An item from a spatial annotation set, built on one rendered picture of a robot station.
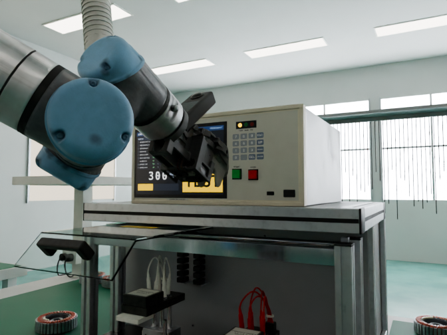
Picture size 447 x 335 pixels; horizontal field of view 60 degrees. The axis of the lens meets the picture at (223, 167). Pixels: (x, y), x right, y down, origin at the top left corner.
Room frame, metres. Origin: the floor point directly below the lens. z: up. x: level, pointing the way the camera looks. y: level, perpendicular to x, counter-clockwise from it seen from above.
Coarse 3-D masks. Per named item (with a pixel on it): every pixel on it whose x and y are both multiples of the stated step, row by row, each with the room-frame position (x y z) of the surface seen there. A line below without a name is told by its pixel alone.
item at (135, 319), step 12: (144, 288) 0.91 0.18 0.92; (132, 300) 0.85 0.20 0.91; (144, 300) 0.84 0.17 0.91; (156, 300) 0.87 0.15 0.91; (168, 300) 0.90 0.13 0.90; (180, 300) 0.94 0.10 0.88; (132, 312) 0.85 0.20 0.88; (144, 312) 0.83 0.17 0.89; (156, 312) 0.95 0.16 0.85; (168, 312) 0.92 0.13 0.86; (168, 324) 0.92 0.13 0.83
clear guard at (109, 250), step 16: (112, 224) 0.95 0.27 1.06; (128, 224) 0.95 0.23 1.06; (144, 224) 0.95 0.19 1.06; (80, 240) 0.71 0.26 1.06; (96, 240) 0.69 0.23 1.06; (112, 240) 0.68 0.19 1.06; (128, 240) 0.67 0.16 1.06; (32, 256) 0.72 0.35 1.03; (48, 256) 0.71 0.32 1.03; (64, 256) 0.69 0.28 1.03; (96, 256) 0.66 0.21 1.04; (112, 256) 0.65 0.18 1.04; (64, 272) 0.66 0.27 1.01; (80, 272) 0.65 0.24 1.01; (96, 272) 0.63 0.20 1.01; (112, 272) 0.62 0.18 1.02
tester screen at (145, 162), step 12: (216, 132) 0.85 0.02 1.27; (144, 144) 0.94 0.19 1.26; (144, 156) 0.94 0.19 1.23; (144, 168) 0.94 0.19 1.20; (156, 168) 0.93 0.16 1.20; (144, 180) 0.94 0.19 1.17; (168, 180) 0.91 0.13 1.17; (144, 192) 0.94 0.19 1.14; (156, 192) 0.93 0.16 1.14; (168, 192) 0.91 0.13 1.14; (180, 192) 0.89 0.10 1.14; (192, 192) 0.88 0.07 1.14; (204, 192) 0.86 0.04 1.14; (216, 192) 0.85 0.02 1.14
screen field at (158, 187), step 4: (140, 184) 0.95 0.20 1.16; (144, 184) 0.94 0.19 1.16; (148, 184) 0.94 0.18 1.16; (152, 184) 0.93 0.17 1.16; (156, 184) 0.93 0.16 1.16; (160, 184) 0.92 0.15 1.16; (164, 184) 0.91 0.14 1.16; (168, 184) 0.91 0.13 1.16; (172, 184) 0.90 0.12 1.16; (176, 184) 0.90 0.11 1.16; (140, 188) 0.95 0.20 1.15; (144, 188) 0.94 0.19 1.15; (148, 188) 0.94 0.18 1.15; (152, 188) 0.93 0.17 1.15; (156, 188) 0.93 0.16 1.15; (160, 188) 0.92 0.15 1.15; (164, 188) 0.91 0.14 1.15; (168, 188) 0.91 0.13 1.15; (172, 188) 0.90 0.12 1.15; (176, 188) 0.90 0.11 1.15
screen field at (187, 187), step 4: (212, 176) 0.85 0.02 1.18; (212, 180) 0.85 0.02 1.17; (184, 184) 0.89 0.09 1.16; (188, 184) 0.88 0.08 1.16; (192, 184) 0.88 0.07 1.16; (196, 184) 0.87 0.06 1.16; (208, 184) 0.86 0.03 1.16; (212, 184) 0.85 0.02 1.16; (184, 188) 0.89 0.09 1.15; (188, 188) 0.88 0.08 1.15; (192, 188) 0.88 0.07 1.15; (196, 188) 0.87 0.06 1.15; (200, 188) 0.87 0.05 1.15; (204, 188) 0.86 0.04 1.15; (208, 188) 0.86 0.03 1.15; (212, 188) 0.85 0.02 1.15; (216, 188) 0.85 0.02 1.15; (220, 188) 0.85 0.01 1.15
